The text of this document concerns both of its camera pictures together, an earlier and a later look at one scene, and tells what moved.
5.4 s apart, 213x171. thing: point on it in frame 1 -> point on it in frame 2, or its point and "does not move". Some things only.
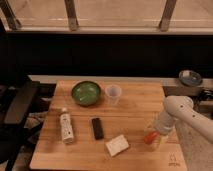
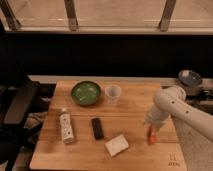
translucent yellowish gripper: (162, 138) -> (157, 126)
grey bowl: (189, 78) does not move
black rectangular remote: (97, 128) does not move
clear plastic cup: (113, 93) does not move
